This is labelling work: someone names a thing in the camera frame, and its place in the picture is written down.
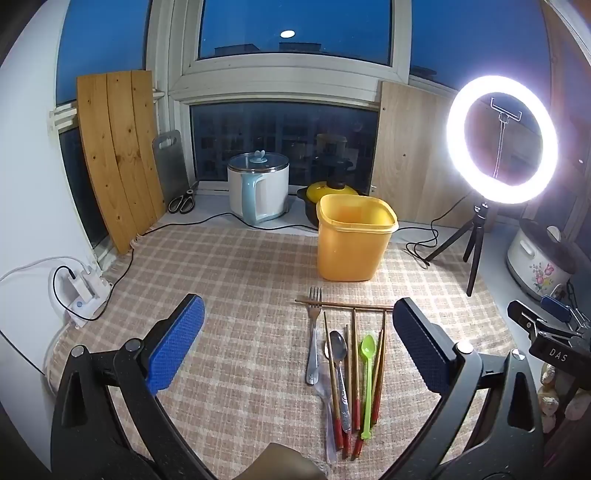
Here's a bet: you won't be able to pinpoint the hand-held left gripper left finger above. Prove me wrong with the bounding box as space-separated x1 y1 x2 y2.
51 294 218 480

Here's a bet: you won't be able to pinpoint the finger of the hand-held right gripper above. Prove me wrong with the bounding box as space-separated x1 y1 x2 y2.
507 300 546 337
540 295 573 324

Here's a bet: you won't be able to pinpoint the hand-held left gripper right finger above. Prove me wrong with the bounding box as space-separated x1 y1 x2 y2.
383 298 544 480

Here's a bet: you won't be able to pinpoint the green plastic spoon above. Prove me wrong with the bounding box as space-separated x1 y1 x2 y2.
360 335 377 440

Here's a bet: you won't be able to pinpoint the metal spoon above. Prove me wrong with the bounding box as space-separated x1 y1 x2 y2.
329 330 352 432

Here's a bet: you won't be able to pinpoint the bunch of wooden chopsticks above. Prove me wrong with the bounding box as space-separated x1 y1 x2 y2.
294 298 394 461

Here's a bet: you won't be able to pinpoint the metal fork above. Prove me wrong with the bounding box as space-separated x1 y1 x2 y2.
305 286 323 386

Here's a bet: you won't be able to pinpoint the yellow plastic container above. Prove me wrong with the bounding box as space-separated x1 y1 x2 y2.
316 194 399 281

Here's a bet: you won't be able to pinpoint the clear plastic spoon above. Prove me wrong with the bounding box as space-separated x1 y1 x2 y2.
315 382 339 464

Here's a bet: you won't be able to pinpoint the floral white rice cooker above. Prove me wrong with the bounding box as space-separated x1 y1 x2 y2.
505 217 579 303

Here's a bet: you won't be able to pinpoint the checked tablecloth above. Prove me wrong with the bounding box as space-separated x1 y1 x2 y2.
44 217 518 480

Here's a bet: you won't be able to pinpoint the black mini tripod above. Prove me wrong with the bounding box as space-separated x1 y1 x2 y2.
425 200 497 297

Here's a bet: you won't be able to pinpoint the white power strip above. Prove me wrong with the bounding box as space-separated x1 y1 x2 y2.
64 270 112 325

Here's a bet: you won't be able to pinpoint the yellow casserole pot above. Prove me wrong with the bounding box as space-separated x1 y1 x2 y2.
295 159 361 229

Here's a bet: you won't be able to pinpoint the grey cutting board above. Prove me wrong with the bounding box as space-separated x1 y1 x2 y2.
152 130 189 204

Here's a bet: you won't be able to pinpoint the light wood panel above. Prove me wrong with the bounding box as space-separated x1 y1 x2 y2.
372 80 472 229

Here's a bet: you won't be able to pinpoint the phone holder clamp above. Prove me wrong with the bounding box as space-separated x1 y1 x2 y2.
489 95 525 181

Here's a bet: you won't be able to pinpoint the pine slat board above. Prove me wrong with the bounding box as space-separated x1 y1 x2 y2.
76 70 166 256

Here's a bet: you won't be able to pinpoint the black cable with inline switch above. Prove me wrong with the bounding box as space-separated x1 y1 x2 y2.
397 203 468 269

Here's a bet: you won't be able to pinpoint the black power cable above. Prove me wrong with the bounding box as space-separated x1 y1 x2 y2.
115 210 320 283

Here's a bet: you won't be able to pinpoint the black-handled scissors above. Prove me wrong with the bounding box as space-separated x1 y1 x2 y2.
167 187 200 215

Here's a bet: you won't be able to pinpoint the white cable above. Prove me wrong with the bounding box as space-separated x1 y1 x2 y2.
0 257 70 289

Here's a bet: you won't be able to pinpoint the white electric pot blue handle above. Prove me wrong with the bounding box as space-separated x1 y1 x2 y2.
227 151 291 226

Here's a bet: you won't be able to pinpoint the ring light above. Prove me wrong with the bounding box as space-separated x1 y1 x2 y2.
445 74 560 206

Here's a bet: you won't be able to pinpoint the white window frame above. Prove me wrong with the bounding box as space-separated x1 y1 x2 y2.
46 0 411 195

